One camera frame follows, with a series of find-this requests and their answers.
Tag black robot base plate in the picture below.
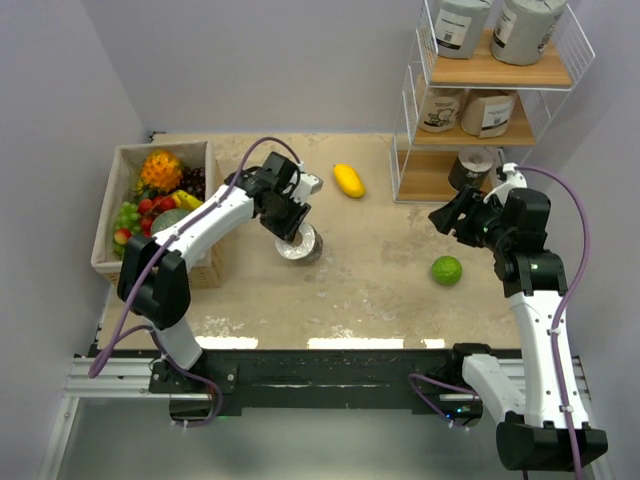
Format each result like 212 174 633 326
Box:
149 343 497 419

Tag green lime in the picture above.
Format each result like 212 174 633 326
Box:
431 256 463 287

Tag small peach fruit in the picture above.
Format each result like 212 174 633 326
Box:
113 228 132 246

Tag orange spiky fruit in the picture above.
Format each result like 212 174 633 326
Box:
137 149 183 192

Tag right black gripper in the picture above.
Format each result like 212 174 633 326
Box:
429 184 513 253

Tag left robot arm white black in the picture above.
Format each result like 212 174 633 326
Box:
117 152 322 392

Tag green netted melon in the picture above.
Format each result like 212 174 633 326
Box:
150 208 190 235

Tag clear white tissue roll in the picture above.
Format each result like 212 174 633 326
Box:
448 146 496 191

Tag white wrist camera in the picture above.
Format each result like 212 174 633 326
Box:
483 163 528 205
291 173 323 205

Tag black tissue roll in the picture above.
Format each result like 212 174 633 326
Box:
275 222 324 265

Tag green grapes bunch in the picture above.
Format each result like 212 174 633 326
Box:
112 202 140 257

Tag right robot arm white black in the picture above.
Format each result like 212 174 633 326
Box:
429 186 608 477

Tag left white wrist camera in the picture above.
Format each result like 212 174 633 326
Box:
291 173 323 205

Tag woven lined fruit basket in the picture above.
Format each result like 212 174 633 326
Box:
91 141 223 285

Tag dark purple grapes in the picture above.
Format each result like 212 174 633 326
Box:
180 167 206 201

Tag yellow banana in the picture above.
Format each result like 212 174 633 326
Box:
171 190 203 211

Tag white wire wooden shelf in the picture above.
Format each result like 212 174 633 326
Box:
390 1 595 203

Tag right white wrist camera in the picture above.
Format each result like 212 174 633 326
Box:
483 163 528 205

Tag yellow mango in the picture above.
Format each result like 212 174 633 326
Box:
333 164 366 199

